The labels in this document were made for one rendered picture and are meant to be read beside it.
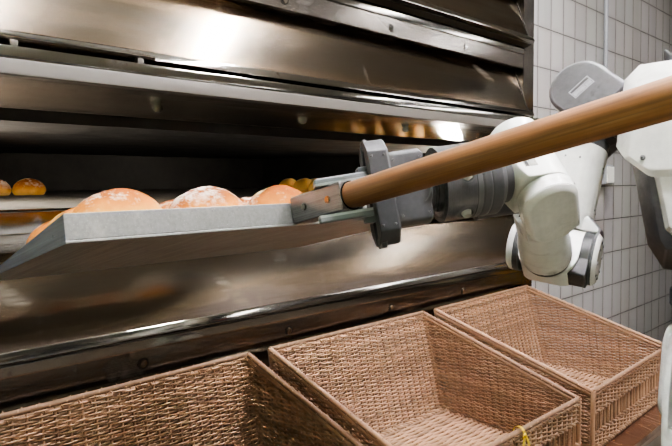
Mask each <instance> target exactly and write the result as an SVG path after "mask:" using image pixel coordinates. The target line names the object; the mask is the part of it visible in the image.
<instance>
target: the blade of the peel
mask: <svg viewBox="0 0 672 446"><path fill-rule="evenodd" d="M366 231H371V227H370V224H366V225H365V224H364V219H362V220H355V221H347V222H340V223H333V224H326V225H320V224H319V221H318V222H314V223H304V224H295V223H294V222H293V215H292V209H291V203H281V204H259V205H238V206H216V207H194V208H172V209H150V210H128V211H107V212H85V213H64V214H62V215H61V216H60V217H59V218H57V219H56V220H55V221H54V222H53V223H51V224H50V225H49V226H48V227H46V228H45V229H44V230H43V231H42V232H40V233H39V234H38V235H37V236H35V237H34V238H33V239H32V240H31V241H29V242H28V243H27V244H26V245H24V246H23V247H22V248H21V249H20V250H18V251H17V252H16V253H15V254H13V255H12V256H11V257H10V258H9V259H7V260H6V261H5V262H4V263H2V264H1V265H0V281H3V280H11V279H20V278H29V277H38V276H47V275H56V274H65V273H74V272H83V271H92V270H100V269H109V268H118V267H127V266H136V265H145V264H154V263H163V262H172V261H181V260H189V259H198V258H207V257H216V256H225V255H234V254H243V253H252V252H261V251H270V250H278V249H287V248H296V247H302V246H306V245H310V244H315V243H319V242H323V241H328V240H332V239H336V238H340V237H345V236H349V235H353V234H358V233H362V232H366Z"/></svg>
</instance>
